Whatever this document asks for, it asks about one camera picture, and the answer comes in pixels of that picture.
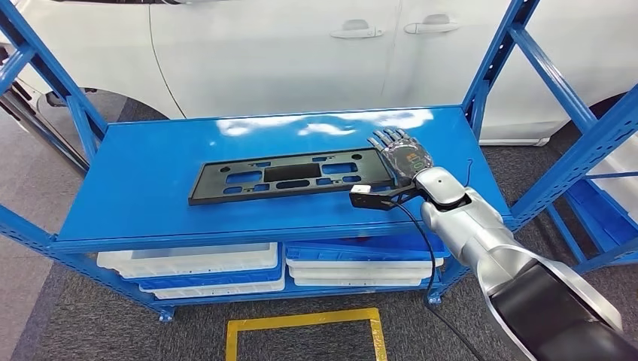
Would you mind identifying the black plastic frame part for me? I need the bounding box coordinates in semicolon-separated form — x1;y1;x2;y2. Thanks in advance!
188;147;400;207

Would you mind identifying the blue metal shelf rack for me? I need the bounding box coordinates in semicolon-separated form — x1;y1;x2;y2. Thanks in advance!
0;0;638;323

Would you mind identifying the white car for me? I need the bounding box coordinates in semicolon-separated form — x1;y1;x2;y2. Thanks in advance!
0;0;638;148

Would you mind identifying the yellow floor tape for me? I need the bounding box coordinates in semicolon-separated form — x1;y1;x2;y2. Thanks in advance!
225;307;389;361

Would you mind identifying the large white plastic bin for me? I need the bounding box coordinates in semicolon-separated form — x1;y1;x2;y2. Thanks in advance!
96;242;281;280

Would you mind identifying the small blue metal rack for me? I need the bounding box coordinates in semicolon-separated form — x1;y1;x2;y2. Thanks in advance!
545;171;638;275

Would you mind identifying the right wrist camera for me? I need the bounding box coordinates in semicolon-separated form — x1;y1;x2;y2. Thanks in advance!
348;184;421;212

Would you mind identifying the black right camera cable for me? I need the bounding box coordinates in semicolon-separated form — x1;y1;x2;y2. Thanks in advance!
390;199;487;361

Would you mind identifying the white car door handle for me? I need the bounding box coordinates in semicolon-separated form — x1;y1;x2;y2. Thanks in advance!
403;14;461;35
330;19;385;41

